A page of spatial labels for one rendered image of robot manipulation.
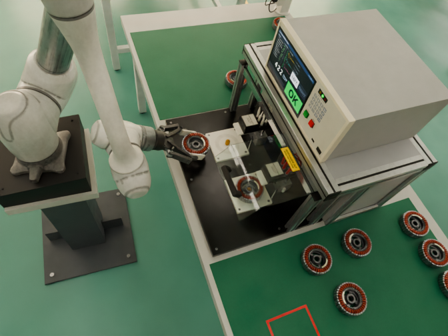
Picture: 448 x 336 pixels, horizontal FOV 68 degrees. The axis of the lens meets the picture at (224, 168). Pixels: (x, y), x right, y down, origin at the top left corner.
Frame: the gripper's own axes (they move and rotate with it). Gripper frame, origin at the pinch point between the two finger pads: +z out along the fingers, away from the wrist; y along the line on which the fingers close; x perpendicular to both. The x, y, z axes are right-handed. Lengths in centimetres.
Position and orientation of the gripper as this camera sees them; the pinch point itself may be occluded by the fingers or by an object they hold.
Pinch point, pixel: (195, 145)
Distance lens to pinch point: 135.7
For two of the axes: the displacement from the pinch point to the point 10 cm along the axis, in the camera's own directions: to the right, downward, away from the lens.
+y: 3.5, 8.3, -4.4
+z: 7.3, 0.5, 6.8
